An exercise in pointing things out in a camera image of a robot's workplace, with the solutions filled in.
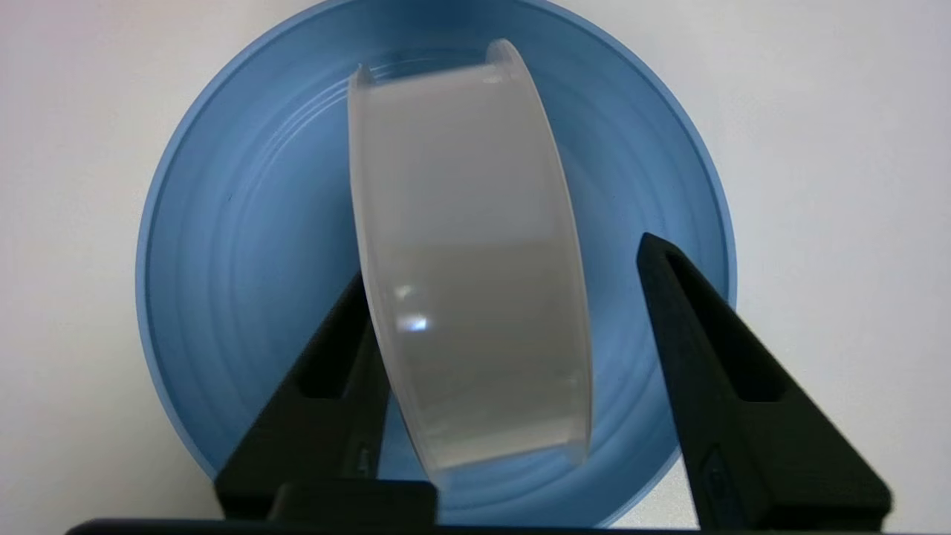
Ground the blue plastic plate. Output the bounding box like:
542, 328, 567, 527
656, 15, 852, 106
135, 0, 738, 530

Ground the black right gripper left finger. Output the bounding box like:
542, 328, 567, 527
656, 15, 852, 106
214, 271, 439, 525

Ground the white plastic tape spool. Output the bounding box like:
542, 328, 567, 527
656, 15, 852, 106
347, 39, 594, 491

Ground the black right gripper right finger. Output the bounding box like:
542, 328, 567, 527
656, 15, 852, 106
636, 232, 892, 532

